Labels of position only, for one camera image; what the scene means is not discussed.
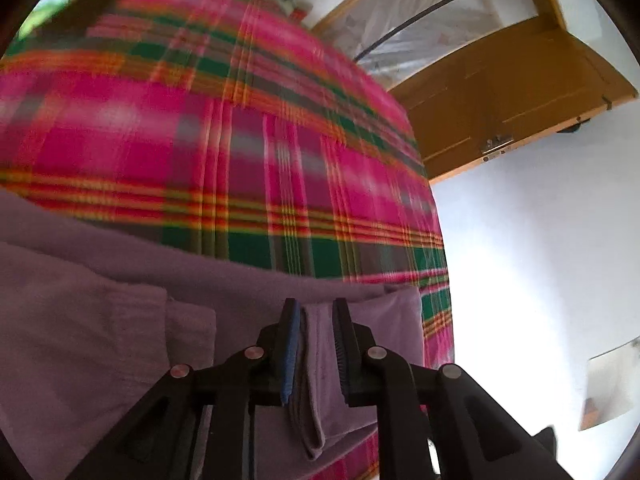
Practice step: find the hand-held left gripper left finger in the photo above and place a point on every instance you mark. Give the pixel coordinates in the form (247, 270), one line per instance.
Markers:
(290, 355)

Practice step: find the black smartphone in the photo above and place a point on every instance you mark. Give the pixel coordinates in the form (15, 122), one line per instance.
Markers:
(85, 7)

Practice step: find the purple fleece garment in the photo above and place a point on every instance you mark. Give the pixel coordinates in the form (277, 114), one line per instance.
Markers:
(100, 320)

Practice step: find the glossy wall sheet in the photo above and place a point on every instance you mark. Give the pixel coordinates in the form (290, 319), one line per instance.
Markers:
(610, 385)

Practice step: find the pink green plaid bed sheet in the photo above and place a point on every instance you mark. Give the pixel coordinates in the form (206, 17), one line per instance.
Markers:
(150, 125)

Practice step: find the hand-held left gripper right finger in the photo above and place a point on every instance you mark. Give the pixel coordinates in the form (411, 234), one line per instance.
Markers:
(340, 355)

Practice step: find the wooden door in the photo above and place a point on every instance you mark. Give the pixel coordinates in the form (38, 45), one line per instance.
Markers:
(525, 95)

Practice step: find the clear plastic door curtain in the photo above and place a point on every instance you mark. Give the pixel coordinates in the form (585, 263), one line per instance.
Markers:
(450, 45)

